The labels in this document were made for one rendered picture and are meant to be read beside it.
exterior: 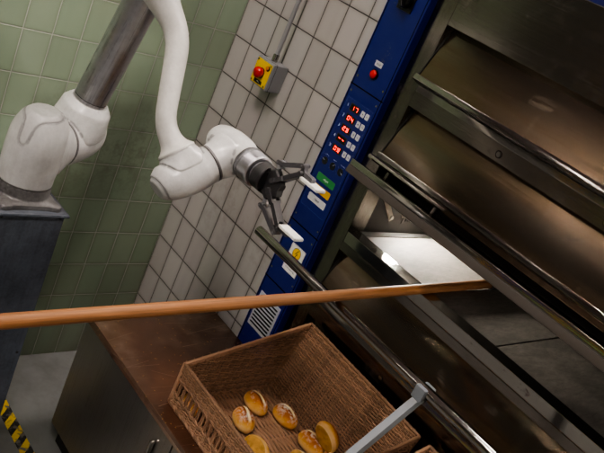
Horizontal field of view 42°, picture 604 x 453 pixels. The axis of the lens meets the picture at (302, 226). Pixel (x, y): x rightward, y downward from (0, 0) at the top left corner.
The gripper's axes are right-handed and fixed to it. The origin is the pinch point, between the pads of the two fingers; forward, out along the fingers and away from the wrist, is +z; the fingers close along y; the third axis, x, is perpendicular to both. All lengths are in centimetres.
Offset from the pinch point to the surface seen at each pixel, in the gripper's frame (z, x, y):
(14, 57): -120, 23, 15
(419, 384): 39.4, -16.7, 22.5
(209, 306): 7.9, 26.4, 20.0
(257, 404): -13, -31, 77
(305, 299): 7.7, -3.7, 20.0
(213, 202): -95, -57, 50
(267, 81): -84, -50, -5
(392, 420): 41, -11, 31
